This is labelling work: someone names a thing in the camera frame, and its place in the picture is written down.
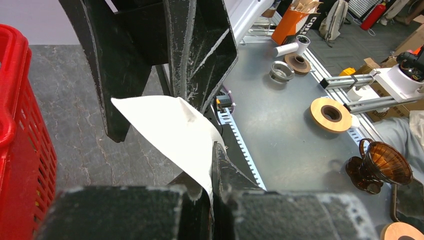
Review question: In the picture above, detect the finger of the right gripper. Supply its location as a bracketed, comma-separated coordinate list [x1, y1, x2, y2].
[163, 0, 238, 113]
[60, 0, 168, 143]

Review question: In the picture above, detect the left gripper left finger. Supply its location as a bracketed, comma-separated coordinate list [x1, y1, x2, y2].
[35, 172, 212, 240]

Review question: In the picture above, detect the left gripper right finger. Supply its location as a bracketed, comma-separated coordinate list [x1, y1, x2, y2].
[211, 142, 379, 240]

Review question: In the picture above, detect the white paper coffee filter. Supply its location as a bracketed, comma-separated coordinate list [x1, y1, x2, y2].
[111, 95, 224, 200]

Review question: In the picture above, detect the amber glass dripper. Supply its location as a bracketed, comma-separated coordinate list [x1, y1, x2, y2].
[345, 138, 413, 195]

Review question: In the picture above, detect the orange cardboard box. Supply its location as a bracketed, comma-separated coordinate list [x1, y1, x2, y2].
[271, 0, 322, 46]

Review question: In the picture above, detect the brown tape roll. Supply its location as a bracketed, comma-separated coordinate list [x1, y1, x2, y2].
[284, 53, 311, 75]

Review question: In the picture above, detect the yellow tape roll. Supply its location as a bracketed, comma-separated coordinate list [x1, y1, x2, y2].
[309, 97, 352, 134]

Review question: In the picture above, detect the wooden round lid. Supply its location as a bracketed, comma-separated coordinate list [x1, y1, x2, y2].
[380, 222, 424, 240]

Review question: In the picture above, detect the red plastic shopping basket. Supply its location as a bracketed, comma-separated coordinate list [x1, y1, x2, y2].
[0, 24, 57, 240]

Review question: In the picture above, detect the smartphone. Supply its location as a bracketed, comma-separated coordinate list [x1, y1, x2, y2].
[390, 178, 424, 231]

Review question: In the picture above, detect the red fire extinguisher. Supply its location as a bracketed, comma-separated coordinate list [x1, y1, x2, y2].
[360, 1, 387, 31]

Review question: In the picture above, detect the white cable duct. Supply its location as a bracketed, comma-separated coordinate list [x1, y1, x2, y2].
[217, 108, 267, 191]

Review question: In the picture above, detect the silver metal ring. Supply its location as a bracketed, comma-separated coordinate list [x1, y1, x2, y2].
[268, 60, 296, 84]

